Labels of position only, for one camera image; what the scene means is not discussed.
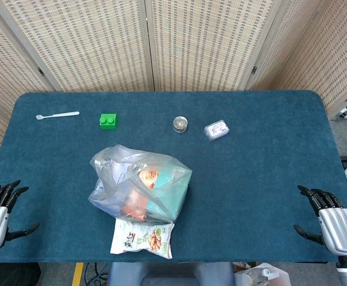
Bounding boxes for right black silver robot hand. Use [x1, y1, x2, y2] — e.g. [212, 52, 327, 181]
[293, 185, 347, 256]

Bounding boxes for clear plastic bag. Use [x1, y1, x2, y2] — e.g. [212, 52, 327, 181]
[88, 144, 193, 225]

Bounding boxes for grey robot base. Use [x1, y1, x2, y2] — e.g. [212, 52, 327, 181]
[107, 262, 236, 286]

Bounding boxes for black floor object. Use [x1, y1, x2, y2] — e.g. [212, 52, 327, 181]
[0, 262, 42, 286]

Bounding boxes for clear plastic bottle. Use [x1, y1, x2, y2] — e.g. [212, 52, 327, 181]
[234, 262, 292, 286]

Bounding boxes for teal blue table cloth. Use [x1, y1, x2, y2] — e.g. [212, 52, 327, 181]
[0, 91, 347, 264]

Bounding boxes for white plastic spoon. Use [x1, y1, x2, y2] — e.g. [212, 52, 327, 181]
[35, 111, 80, 121]

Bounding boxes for white blue packet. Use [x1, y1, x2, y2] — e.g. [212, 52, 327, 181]
[97, 160, 140, 194]

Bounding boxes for orange snack packet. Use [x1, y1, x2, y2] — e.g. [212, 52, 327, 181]
[122, 189, 149, 220]

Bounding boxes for white peanut snack packet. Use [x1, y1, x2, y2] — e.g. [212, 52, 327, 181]
[110, 219, 175, 260]

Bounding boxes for green toy brick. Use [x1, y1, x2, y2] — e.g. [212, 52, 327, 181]
[98, 113, 119, 130]

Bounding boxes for clear purple plastic box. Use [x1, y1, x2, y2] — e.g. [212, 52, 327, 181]
[204, 119, 230, 141]

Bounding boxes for teal cardboard box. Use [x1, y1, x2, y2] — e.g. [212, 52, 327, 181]
[145, 166, 191, 222]

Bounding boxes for small round clear jar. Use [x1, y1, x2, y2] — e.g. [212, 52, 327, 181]
[173, 116, 188, 133]

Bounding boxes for woven folding screen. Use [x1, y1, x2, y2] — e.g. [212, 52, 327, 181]
[0, 0, 347, 187]

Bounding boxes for blue floor cables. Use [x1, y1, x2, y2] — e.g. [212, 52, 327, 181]
[83, 262, 110, 286]

